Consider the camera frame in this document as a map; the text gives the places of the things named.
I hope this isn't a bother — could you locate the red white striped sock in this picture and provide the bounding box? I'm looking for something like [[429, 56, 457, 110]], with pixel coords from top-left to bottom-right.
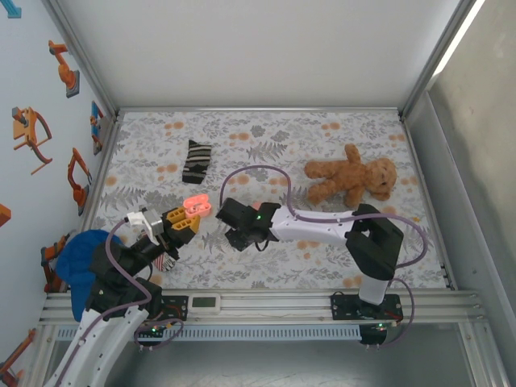
[[152, 249, 177, 273]]

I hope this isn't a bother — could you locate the blue cap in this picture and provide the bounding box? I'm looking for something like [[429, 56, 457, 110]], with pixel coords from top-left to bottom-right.
[[55, 229, 124, 323]]

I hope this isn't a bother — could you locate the black grey striped sock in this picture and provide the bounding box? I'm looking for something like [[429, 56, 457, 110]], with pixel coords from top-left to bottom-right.
[[181, 139, 214, 186]]

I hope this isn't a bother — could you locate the white digital timer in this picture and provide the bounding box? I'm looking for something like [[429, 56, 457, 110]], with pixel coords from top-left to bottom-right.
[[189, 293, 222, 315]]

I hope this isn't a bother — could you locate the black controller board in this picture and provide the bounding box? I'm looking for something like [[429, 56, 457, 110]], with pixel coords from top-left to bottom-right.
[[360, 321, 394, 344], [136, 322, 169, 339]]

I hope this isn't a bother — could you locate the floral patterned table mat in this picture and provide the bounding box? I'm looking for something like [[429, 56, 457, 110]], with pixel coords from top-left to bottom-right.
[[82, 110, 451, 291]]

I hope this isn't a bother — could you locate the brown teddy bear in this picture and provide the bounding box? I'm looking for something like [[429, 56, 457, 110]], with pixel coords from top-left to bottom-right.
[[302, 143, 399, 209]]

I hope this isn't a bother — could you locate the aluminium mounting rail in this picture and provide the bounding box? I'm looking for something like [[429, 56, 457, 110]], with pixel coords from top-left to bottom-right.
[[38, 289, 489, 326]]

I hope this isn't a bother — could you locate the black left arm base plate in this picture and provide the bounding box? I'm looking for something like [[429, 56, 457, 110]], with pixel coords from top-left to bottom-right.
[[160, 295, 190, 323]]

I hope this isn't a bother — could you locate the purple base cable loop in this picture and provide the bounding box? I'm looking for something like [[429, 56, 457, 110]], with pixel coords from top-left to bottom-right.
[[362, 277, 417, 350], [135, 313, 187, 351]]

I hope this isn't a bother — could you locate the white slotted cable duct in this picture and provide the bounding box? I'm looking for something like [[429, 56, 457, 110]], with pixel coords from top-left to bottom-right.
[[56, 325, 363, 343]]

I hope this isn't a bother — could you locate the aluminium frame crossbar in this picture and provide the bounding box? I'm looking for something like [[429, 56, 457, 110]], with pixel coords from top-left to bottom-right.
[[116, 106, 404, 114]]

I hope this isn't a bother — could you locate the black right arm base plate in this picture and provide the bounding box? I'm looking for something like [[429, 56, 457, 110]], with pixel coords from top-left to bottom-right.
[[329, 293, 404, 323]]

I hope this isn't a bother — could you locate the blue orange wall sticker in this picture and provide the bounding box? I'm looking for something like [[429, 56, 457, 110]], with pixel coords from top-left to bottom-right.
[[89, 100, 106, 156]]

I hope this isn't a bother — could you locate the orange claw wall sticker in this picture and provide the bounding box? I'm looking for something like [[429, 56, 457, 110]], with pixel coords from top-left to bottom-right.
[[10, 106, 53, 175]]

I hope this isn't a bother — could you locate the aluminium frame post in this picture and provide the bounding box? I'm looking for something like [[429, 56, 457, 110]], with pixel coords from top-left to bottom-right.
[[42, 0, 124, 122], [397, 0, 487, 122]]

